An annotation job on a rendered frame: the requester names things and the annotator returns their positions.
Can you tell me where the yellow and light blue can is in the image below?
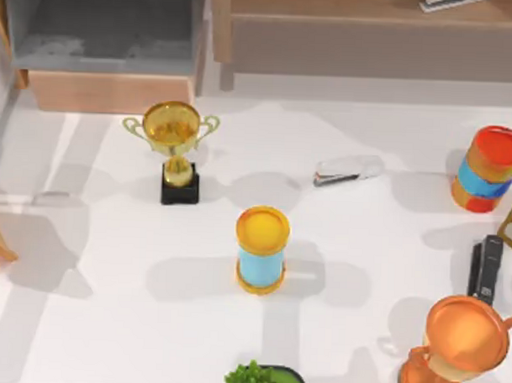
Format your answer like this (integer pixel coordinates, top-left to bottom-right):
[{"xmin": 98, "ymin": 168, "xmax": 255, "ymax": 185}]
[{"xmin": 232, "ymin": 204, "xmax": 293, "ymax": 297}]

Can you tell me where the white stapler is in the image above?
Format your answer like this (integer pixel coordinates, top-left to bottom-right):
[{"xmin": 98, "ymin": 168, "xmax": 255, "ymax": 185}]
[{"xmin": 313, "ymin": 152, "xmax": 386, "ymax": 190}]

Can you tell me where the gold trophy with black base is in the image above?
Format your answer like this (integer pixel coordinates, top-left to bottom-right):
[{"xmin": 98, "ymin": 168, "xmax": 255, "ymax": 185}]
[{"xmin": 119, "ymin": 99, "xmax": 221, "ymax": 207}]

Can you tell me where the pale wooden drawer front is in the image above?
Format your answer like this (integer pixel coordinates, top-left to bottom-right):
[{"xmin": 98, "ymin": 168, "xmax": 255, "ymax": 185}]
[{"xmin": 26, "ymin": 68, "xmax": 196, "ymax": 117}]

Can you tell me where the green plant in black pot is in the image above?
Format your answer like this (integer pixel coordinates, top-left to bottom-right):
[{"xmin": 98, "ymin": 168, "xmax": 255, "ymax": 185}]
[{"xmin": 224, "ymin": 359, "xmax": 309, "ymax": 383}]

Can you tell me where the wooden open shelf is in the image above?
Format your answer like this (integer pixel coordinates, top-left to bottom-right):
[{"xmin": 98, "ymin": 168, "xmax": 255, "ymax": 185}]
[{"xmin": 210, "ymin": 0, "xmax": 512, "ymax": 102}]

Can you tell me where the grey pierced drawer inside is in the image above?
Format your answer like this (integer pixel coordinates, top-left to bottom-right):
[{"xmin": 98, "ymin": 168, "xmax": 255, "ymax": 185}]
[{"xmin": 0, "ymin": 0, "xmax": 207, "ymax": 99}]

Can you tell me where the red, orange and blue can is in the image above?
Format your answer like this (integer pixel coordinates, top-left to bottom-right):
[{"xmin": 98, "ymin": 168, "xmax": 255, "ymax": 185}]
[{"xmin": 450, "ymin": 124, "xmax": 512, "ymax": 216}]

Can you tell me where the black stapler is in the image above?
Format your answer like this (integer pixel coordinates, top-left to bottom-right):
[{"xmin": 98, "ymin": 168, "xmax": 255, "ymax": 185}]
[{"xmin": 466, "ymin": 233, "xmax": 505, "ymax": 307}]

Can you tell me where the copper trophy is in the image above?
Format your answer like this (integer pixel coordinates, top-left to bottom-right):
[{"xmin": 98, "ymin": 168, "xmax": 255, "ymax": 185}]
[{"xmin": 398, "ymin": 292, "xmax": 512, "ymax": 383}]

